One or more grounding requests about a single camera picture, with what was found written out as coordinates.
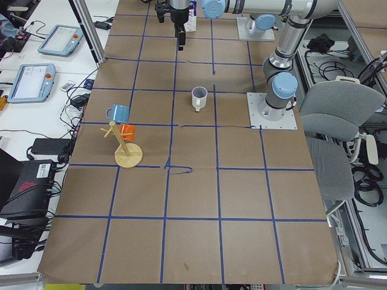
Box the grey office chair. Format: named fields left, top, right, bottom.
left=299, top=76, right=385, bottom=216

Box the wooden mug tree stand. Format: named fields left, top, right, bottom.
left=101, top=121, right=143, bottom=168

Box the aluminium frame post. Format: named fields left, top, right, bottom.
left=68, top=0, right=106, bottom=64

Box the white milk carton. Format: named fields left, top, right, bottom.
left=184, top=1, right=197, bottom=32

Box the lower teach pendant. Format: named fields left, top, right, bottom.
left=7, top=63, right=56, bottom=103

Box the black adapter on table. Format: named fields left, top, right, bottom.
left=94, top=21, right=111, bottom=30

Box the orange mug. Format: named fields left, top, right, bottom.
left=119, top=123, right=135, bottom=141

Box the upper teach pendant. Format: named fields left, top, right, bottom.
left=37, top=25, right=83, bottom=57

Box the black computer box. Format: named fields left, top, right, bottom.
left=1, top=150, right=56, bottom=220

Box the white remote control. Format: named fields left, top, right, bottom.
left=60, top=80, right=76, bottom=92

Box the black power brick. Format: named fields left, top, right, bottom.
left=31, top=138, right=70, bottom=155

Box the teach pendant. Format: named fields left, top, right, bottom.
left=7, top=63, right=56, bottom=103
left=37, top=25, right=83, bottom=57

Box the white grey mug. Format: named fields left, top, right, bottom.
left=191, top=86, right=208, bottom=112

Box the blue mug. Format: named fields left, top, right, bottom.
left=106, top=104, right=130, bottom=124

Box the brown paper table cover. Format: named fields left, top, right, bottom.
left=39, top=1, right=337, bottom=285

